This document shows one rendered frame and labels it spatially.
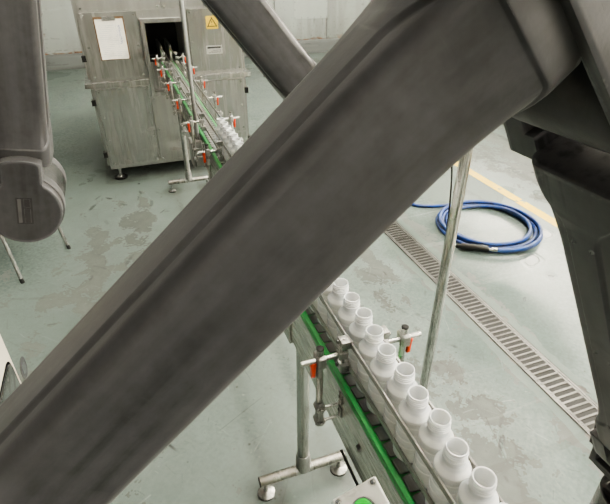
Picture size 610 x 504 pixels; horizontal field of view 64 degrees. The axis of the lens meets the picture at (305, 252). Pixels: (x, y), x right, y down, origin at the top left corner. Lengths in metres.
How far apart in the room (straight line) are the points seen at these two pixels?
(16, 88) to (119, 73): 3.99
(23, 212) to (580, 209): 0.54
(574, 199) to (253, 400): 2.24
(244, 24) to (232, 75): 4.06
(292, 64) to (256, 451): 1.86
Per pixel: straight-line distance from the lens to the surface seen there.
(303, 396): 1.75
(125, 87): 4.63
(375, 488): 0.85
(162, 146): 4.77
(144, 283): 0.18
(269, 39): 0.62
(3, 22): 0.60
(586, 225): 0.28
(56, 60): 10.18
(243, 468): 2.23
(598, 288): 0.31
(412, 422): 0.93
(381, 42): 0.17
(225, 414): 2.40
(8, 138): 0.62
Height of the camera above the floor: 1.83
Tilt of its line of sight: 32 degrees down
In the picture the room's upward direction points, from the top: straight up
